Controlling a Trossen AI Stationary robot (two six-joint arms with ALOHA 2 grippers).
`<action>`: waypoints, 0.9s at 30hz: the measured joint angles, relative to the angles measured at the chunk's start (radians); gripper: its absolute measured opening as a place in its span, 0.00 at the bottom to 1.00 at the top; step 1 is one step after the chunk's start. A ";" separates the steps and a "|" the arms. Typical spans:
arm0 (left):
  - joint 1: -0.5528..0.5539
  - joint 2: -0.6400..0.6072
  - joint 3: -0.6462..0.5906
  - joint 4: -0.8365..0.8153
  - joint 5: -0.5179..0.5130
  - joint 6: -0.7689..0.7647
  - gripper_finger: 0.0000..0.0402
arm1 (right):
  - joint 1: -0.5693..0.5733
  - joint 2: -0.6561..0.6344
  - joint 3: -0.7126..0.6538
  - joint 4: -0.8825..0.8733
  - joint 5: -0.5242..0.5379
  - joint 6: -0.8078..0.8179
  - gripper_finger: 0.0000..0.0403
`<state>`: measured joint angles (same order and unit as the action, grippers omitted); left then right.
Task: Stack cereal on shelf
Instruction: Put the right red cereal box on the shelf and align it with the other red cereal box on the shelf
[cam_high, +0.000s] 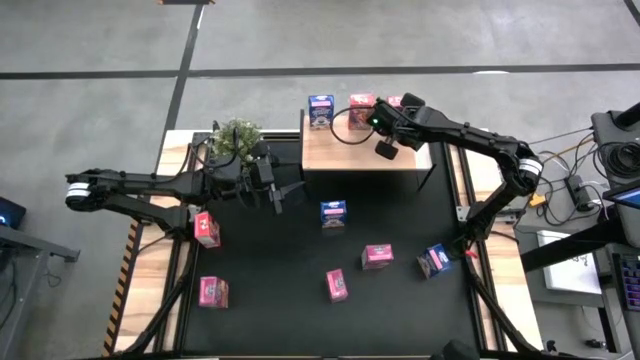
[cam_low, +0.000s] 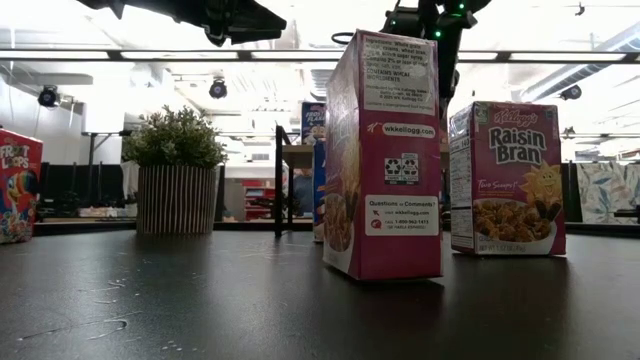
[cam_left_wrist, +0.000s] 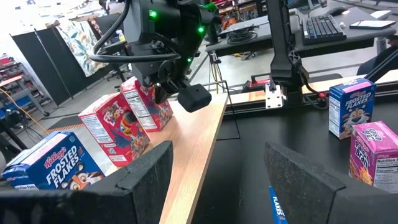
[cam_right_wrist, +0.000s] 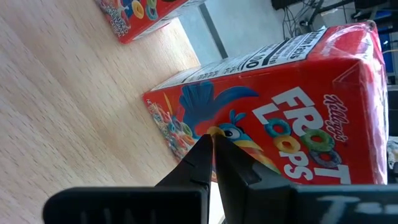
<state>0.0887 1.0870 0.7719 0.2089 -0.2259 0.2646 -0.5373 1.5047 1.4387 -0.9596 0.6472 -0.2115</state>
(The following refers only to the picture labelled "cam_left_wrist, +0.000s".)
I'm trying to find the coil of black cable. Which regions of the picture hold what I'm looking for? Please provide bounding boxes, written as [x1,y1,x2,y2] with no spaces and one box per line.
[226,27,259,45]

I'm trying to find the black computer keyboard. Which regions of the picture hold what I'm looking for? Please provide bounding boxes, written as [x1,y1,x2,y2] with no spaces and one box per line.
[300,14,348,45]

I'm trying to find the silver metal bracket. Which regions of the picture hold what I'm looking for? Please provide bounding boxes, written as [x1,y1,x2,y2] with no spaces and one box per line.
[264,83,284,110]

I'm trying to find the black computer mouse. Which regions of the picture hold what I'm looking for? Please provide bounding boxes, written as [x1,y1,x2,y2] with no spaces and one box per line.
[325,6,349,17]

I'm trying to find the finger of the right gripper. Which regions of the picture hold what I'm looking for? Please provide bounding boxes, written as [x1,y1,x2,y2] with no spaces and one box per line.
[154,83,170,105]

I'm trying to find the storage rack with coloured bins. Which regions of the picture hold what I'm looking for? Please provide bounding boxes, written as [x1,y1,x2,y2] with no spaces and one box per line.
[0,53,51,118]

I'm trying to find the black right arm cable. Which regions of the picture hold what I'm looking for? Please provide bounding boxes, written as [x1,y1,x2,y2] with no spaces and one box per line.
[89,0,182,63]

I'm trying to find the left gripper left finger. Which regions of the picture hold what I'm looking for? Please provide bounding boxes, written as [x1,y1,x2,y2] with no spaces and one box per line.
[0,140,174,224]

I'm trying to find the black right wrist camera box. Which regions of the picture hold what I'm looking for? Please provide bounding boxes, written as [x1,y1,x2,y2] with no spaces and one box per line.
[177,83,213,113]

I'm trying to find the red and black clamp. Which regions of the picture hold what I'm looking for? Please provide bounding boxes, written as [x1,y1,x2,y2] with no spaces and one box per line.
[241,73,272,94]

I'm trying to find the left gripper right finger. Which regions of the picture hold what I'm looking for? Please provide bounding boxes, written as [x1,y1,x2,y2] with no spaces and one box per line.
[264,141,398,224]

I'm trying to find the flat smartphone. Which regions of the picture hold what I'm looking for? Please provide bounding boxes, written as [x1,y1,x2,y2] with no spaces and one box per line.
[349,19,397,30]

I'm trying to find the black tripod stand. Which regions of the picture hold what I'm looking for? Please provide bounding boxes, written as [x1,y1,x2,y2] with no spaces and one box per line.
[0,108,29,156]

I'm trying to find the blue Frosted Flakes cereal box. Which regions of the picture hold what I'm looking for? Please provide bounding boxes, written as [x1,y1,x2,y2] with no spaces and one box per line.
[1,130,106,191]
[268,185,289,224]
[328,77,377,141]

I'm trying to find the pink Raisin Bran cereal box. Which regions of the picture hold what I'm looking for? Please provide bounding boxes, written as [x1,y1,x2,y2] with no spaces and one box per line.
[348,121,398,194]

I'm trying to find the wooden shelf with black frame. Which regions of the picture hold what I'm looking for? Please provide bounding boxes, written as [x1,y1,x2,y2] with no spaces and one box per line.
[73,81,240,224]

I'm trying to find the red Froot Loops cereal box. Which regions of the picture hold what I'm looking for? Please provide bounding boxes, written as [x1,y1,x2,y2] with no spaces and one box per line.
[78,91,151,167]
[120,76,174,133]

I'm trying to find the black partition panel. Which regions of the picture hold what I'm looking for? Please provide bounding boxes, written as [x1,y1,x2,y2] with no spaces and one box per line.
[11,29,73,107]
[34,26,108,100]

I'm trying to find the floral print screen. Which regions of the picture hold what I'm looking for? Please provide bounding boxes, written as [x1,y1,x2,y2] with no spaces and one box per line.
[55,19,109,78]

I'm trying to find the small white device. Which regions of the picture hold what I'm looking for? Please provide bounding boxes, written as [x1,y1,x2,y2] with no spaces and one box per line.
[369,9,393,21]

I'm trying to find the black office chair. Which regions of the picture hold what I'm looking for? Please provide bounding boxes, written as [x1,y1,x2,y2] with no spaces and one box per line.
[88,14,133,91]

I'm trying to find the dark equipment desk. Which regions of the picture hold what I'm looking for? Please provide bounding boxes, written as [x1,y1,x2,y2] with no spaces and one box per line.
[205,5,398,58]

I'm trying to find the black table frame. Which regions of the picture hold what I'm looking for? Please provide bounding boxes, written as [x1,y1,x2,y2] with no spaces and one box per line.
[223,49,398,118]

